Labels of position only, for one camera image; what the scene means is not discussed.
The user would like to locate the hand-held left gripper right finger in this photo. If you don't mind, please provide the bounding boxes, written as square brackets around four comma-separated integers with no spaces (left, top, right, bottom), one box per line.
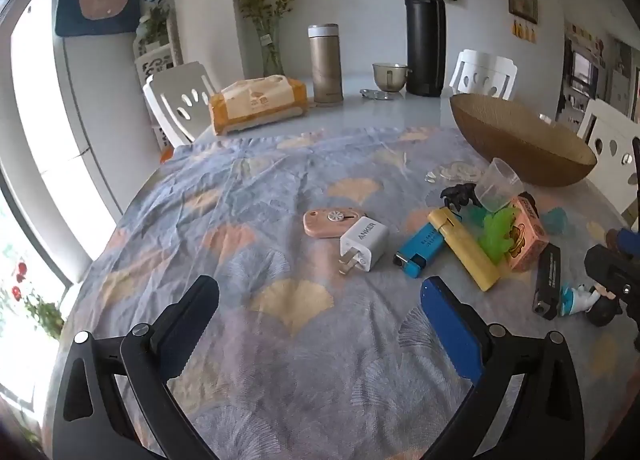
[421,276,586,460]

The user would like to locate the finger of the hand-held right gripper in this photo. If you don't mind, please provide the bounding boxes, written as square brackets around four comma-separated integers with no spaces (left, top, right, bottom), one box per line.
[584,245,640,303]
[606,229,640,257]

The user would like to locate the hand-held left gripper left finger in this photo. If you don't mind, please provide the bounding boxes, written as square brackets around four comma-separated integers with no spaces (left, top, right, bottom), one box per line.
[52,275,221,460]

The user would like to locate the monkey doctor figurine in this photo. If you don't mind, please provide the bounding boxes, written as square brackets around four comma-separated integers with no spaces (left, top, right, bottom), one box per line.
[559,284,625,327]

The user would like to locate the black lighter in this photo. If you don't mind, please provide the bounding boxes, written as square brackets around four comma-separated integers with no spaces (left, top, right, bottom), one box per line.
[531,243,562,322]

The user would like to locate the yellow lighter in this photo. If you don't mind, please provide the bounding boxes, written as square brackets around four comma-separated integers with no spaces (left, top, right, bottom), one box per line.
[427,207,501,292]

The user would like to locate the pink printed card box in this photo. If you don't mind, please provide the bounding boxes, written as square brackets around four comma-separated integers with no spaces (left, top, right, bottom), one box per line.
[505,193,550,273]

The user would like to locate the blue lighter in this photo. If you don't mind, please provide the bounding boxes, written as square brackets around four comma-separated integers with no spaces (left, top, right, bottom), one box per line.
[393,223,446,280]

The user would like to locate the white plug charger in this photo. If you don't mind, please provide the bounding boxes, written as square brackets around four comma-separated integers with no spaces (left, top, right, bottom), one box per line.
[339,216,390,276]

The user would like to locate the brown ribbed bowl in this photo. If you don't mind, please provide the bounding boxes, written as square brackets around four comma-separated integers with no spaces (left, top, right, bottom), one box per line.
[449,93,598,187]

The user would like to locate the clear plastic cup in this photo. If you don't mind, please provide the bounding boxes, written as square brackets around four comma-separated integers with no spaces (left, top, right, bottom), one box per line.
[474,157,523,213]

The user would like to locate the green translucent plastic toy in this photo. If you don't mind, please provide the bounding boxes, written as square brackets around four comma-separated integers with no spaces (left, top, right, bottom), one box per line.
[477,205,521,261]

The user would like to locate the white chair with round holes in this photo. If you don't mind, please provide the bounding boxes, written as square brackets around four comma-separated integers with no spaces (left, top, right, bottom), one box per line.
[575,98,640,216]

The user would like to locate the black toy animal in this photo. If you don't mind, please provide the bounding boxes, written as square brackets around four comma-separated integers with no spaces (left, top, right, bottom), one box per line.
[440,183,478,211]

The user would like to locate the fan-print tablecloth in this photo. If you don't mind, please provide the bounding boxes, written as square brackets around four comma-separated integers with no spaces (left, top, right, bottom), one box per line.
[42,125,640,460]

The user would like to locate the red flowering plant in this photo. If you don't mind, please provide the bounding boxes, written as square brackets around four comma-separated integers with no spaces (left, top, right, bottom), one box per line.
[0,255,66,341]

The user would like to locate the clear gear tape dispenser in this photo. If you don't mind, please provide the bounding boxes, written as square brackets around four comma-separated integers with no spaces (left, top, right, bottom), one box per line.
[425,160,483,185]

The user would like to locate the distant room cabinet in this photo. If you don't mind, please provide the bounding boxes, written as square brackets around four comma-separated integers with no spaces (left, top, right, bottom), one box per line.
[557,20,640,121]

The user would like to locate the white chair with crescent holes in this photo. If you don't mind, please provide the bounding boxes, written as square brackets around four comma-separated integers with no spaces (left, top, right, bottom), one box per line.
[449,49,518,101]

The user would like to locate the orange tissue pack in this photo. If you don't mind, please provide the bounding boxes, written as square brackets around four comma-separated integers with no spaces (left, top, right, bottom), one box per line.
[208,74,308,136]

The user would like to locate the white chair with teardrop holes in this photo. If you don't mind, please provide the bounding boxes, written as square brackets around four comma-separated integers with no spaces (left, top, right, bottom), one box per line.
[142,61,218,148]

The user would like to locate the yellow hanging ornaments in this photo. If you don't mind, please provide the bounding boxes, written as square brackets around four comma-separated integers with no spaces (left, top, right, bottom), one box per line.
[511,20,538,44]

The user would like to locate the small framed picture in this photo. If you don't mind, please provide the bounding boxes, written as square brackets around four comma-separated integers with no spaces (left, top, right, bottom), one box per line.
[507,0,539,24]

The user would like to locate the metal cup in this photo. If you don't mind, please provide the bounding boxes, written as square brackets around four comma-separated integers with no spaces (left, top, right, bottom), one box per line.
[371,63,412,92]

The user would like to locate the white refrigerator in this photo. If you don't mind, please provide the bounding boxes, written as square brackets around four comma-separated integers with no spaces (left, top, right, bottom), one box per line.
[10,0,171,286]

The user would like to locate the white carved shelf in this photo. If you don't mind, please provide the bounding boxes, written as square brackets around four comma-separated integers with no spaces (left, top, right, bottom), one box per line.
[132,15,183,151]

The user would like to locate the glass vase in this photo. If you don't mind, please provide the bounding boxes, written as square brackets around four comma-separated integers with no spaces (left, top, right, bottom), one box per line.
[257,30,286,77]

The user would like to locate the tall black thermos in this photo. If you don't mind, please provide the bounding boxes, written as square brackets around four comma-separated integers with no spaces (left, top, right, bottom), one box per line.
[404,0,447,98]

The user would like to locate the gold thermos flask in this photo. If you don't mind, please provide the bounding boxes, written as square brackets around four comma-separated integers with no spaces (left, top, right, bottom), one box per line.
[307,24,343,105]

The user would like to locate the blue artificial flowers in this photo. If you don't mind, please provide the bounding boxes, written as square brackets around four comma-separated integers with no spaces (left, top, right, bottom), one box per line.
[142,0,173,41]

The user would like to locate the blue fridge cover cloth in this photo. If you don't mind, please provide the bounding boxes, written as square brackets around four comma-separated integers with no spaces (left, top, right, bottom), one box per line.
[54,0,141,37]

